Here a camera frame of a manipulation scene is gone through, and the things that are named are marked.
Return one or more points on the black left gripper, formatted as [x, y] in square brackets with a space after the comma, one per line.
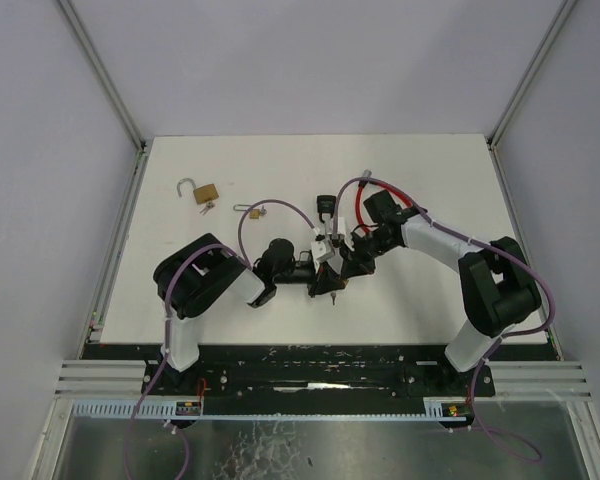
[315, 281]

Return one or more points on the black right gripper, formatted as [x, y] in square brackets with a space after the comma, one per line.
[362, 255]

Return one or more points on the black Kaijing padlock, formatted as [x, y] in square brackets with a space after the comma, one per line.
[325, 206]

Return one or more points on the red cable lock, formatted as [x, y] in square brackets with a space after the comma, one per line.
[375, 192]

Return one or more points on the small keys of large padlock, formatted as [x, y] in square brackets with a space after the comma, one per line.
[208, 206]

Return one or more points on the large brass padlock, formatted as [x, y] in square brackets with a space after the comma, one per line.
[202, 194]

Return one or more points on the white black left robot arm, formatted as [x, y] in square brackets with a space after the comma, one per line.
[192, 279]

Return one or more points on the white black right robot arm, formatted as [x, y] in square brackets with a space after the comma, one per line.
[498, 290]

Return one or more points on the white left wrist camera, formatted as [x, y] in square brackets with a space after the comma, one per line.
[321, 249]

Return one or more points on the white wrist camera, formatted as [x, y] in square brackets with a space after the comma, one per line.
[340, 230]
[321, 249]

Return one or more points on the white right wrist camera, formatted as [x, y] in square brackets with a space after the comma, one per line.
[340, 230]

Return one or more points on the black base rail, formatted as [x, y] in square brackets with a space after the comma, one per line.
[413, 371]

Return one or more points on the white slotted cable duct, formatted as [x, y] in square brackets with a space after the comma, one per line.
[283, 405]

